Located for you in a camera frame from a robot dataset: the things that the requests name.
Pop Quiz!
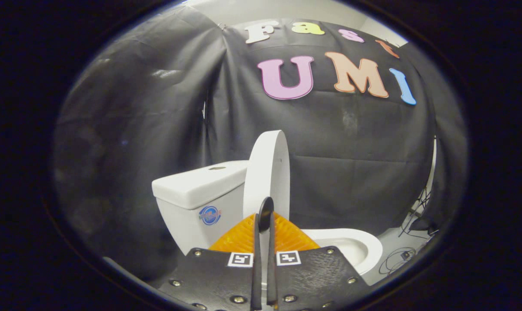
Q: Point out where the black backdrop cloth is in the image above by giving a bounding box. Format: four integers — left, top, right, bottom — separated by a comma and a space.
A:
53, 4, 469, 281

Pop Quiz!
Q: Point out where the black lid lift tab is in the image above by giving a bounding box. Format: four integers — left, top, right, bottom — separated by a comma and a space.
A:
258, 197, 275, 232

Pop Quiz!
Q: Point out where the white toilet seat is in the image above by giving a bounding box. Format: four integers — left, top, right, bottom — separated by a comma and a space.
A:
302, 228, 383, 276

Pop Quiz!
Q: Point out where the black floor cable tangle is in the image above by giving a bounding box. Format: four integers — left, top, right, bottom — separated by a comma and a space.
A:
379, 247, 417, 275

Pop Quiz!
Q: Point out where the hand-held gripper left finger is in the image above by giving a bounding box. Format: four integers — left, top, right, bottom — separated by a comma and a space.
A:
159, 213, 262, 311

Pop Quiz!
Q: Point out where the white ceramic toilet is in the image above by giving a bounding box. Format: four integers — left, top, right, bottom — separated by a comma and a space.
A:
152, 160, 383, 277

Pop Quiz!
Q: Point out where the black tripod light stand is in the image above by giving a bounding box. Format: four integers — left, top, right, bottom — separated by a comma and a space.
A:
399, 138, 439, 237

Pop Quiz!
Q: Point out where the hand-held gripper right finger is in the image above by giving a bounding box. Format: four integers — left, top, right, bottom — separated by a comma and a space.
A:
267, 212, 371, 311

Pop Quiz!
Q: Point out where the white toilet lid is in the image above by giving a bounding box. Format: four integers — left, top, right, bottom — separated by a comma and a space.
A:
243, 130, 291, 225

